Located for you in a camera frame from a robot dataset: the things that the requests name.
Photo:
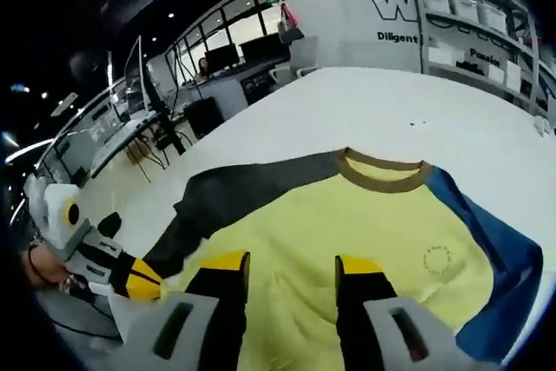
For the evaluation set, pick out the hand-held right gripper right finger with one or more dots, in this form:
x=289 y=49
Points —
x=365 y=301

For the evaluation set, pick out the row of white storage bins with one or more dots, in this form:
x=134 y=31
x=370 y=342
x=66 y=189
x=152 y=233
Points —
x=462 y=5

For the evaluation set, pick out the large white-framed monitor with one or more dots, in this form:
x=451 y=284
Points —
x=134 y=71

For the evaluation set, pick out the grey office chair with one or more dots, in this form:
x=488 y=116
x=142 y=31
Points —
x=289 y=72

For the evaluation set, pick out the person's left hand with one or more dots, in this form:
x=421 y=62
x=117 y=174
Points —
x=48 y=269

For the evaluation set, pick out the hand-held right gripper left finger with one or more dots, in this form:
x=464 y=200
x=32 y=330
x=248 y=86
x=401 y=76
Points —
x=217 y=301

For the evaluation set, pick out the yellow blue grey garment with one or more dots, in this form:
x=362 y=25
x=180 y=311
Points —
x=304 y=214

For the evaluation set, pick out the white standing desk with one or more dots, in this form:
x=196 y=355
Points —
x=113 y=141

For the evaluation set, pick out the dark desktop monitor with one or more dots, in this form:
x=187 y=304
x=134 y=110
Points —
x=262 y=49
x=221 y=57

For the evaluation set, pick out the black computer tower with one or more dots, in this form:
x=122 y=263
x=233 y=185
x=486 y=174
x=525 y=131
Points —
x=204 y=119

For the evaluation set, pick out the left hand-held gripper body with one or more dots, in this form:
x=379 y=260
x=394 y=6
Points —
x=56 y=214

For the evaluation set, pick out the grey metal shelf rack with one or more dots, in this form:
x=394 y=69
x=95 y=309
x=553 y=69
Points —
x=517 y=41

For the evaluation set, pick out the long office desk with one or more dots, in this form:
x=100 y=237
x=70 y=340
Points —
x=226 y=88

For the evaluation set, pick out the hanging grey bag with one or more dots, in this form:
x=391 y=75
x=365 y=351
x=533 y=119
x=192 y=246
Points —
x=290 y=30

